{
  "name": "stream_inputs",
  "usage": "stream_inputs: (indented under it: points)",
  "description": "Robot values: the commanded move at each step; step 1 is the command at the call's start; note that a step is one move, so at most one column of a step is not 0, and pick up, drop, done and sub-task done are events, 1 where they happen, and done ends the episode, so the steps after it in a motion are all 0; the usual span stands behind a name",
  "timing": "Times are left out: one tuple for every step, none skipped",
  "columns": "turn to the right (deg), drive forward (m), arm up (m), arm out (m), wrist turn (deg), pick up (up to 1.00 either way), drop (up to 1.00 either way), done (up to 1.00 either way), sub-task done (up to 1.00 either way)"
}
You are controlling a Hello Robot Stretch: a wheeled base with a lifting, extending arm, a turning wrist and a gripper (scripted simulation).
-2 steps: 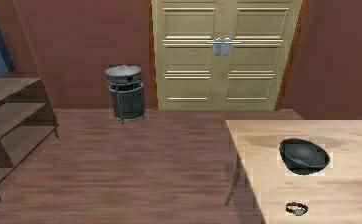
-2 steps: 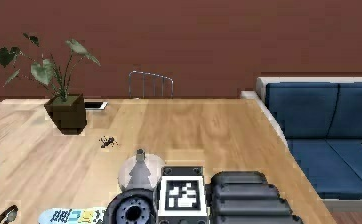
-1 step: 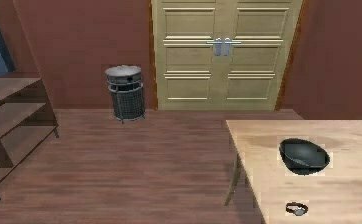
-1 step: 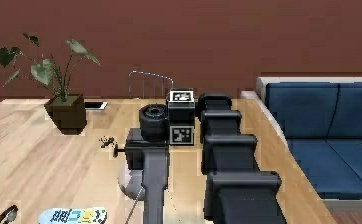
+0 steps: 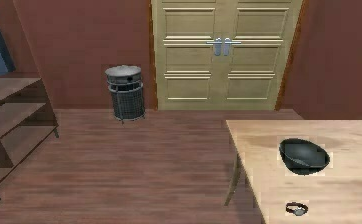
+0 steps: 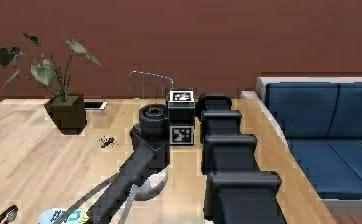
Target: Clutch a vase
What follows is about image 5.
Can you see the beige panelled room door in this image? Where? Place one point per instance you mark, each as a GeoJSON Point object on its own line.
{"type": "Point", "coordinates": [255, 56]}
{"type": "Point", "coordinates": [185, 56]}

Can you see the grey mesh waste bin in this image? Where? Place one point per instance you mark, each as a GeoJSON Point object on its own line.
{"type": "Point", "coordinates": [127, 96]}

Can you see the dark grey bowl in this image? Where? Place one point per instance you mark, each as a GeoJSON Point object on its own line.
{"type": "Point", "coordinates": [304, 156]}

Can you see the light wooden table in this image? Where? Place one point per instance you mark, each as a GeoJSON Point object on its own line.
{"type": "Point", "coordinates": [322, 186]}

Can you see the brown wooden shelf unit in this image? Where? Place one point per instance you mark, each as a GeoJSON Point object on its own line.
{"type": "Point", "coordinates": [15, 123]}

